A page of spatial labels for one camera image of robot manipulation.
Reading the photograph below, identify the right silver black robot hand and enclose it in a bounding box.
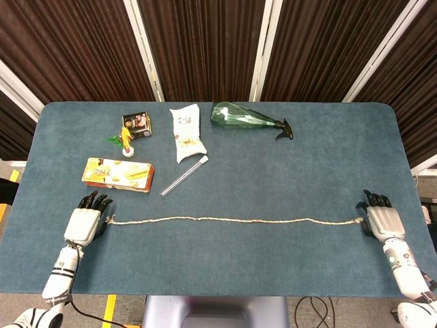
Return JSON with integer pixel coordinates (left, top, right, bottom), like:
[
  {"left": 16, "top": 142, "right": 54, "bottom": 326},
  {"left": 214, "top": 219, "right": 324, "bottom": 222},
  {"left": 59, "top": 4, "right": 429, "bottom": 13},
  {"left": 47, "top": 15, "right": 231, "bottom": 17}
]
[{"left": 355, "top": 189, "right": 406, "bottom": 242}]

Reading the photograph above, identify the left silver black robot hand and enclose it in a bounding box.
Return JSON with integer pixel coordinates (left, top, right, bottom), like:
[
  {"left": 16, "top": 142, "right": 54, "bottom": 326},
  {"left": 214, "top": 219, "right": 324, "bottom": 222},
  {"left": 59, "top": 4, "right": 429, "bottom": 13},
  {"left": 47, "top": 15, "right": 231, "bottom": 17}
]
[{"left": 64, "top": 190, "right": 115, "bottom": 247}]

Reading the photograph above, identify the white speckled braided rope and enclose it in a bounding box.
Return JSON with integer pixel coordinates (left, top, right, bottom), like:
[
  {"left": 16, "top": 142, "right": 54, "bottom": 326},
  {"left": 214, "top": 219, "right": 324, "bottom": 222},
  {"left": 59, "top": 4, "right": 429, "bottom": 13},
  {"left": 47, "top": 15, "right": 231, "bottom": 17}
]
[{"left": 104, "top": 214, "right": 365, "bottom": 227}]

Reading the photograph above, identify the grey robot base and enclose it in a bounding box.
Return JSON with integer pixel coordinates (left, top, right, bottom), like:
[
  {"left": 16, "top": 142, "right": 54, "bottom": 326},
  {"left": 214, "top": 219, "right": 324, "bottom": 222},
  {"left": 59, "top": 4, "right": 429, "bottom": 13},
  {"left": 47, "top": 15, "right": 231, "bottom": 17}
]
[{"left": 142, "top": 295, "right": 290, "bottom": 328}]

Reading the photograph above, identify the orange yellow biscuit box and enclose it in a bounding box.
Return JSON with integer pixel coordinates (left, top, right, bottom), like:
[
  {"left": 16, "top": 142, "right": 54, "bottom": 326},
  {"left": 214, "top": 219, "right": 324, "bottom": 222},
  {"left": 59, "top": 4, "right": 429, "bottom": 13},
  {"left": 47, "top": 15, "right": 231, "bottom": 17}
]
[{"left": 81, "top": 156, "right": 155, "bottom": 193}]

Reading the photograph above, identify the yellow green feather shuttlecock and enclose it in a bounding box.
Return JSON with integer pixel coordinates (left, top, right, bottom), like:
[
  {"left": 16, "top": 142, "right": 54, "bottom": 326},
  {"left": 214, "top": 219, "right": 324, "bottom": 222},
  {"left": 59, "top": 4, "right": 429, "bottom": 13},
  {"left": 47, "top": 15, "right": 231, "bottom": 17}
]
[{"left": 104, "top": 125, "right": 137, "bottom": 158}]

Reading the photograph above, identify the brown corrugated partition panel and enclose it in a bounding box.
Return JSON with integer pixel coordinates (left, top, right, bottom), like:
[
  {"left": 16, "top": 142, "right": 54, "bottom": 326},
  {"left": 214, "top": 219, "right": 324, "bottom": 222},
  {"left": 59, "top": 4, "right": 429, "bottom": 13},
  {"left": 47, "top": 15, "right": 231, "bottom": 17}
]
[
  {"left": 138, "top": 0, "right": 266, "bottom": 103},
  {"left": 354, "top": 0, "right": 437, "bottom": 168},
  {"left": 0, "top": 90, "right": 37, "bottom": 161},
  {"left": 261, "top": 0, "right": 409, "bottom": 103},
  {"left": 0, "top": 0, "right": 156, "bottom": 103}
]

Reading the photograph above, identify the small black snack box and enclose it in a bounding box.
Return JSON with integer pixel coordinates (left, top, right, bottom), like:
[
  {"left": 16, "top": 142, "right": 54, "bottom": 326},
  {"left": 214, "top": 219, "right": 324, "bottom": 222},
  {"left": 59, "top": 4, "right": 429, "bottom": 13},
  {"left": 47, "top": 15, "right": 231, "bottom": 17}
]
[{"left": 122, "top": 111, "right": 154, "bottom": 140}]

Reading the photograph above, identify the white snack bag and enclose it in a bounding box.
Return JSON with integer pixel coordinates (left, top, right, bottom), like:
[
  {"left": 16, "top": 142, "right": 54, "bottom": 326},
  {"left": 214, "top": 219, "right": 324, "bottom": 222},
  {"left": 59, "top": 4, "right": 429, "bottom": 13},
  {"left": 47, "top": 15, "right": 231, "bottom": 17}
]
[{"left": 169, "top": 103, "right": 208, "bottom": 164}]

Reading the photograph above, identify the clear test tube white cap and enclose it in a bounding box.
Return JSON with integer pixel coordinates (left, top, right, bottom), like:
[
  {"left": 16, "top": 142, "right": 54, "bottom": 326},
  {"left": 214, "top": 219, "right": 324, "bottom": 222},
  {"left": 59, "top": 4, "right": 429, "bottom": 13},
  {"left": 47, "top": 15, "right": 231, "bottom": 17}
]
[{"left": 160, "top": 154, "right": 210, "bottom": 197}]

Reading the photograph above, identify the green spray bottle black nozzle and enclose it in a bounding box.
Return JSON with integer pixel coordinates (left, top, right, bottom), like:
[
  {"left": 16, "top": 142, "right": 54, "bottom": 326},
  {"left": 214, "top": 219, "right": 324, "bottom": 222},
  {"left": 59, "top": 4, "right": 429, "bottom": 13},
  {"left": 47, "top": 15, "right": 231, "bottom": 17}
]
[{"left": 210, "top": 101, "right": 295, "bottom": 141}]

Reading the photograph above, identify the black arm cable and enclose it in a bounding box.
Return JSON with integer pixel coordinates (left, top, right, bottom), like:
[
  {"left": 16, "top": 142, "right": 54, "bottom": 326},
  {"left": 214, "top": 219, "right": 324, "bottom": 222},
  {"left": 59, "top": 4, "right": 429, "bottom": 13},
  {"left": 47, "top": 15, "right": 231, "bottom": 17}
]
[{"left": 66, "top": 238, "right": 141, "bottom": 328}]

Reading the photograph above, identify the black floor cable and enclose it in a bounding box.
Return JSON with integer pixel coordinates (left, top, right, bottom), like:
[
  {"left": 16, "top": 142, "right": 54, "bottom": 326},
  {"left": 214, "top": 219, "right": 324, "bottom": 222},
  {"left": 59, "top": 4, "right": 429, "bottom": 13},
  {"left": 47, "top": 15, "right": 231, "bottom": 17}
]
[{"left": 295, "top": 296, "right": 337, "bottom": 328}]

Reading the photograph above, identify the white partition post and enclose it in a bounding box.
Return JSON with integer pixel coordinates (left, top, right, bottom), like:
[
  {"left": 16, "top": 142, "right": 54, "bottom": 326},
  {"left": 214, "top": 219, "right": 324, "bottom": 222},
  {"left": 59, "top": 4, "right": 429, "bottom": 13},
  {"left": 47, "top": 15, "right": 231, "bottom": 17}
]
[
  {"left": 122, "top": 0, "right": 166, "bottom": 103},
  {"left": 0, "top": 59, "right": 45, "bottom": 123},
  {"left": 249, "top": 0, "right": 284, "bottom": 103},
  {"left": 342, "top": 0, "right": 429, "bottom": 103}
]

